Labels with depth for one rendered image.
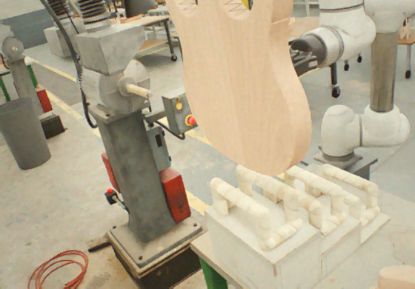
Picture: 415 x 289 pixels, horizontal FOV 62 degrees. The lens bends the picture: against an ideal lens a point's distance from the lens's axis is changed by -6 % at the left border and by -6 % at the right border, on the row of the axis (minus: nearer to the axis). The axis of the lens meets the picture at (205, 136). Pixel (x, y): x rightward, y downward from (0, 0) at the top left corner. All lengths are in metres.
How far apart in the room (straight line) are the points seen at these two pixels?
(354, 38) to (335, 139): 0.90
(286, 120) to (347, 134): 1.14
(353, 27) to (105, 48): 0.80
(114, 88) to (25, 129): 2.72
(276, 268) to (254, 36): 0.48
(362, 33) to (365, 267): 0.58
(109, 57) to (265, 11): 0.83
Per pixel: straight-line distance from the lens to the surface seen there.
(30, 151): 4.36
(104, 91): 1.62
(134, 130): 1.89
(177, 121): 1.80
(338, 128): 1.72
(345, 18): 0.89
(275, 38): 0.58
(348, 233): 0.99
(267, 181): 0.84
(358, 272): 1.02
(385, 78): 1.61
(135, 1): 1.44
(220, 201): 0.90
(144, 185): 2.03
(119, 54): 1.32
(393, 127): 1.73
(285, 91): 0.59
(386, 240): 1.11
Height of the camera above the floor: 1.68
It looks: 26 degrees down
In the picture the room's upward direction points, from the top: 12 degrees counter-clockwise
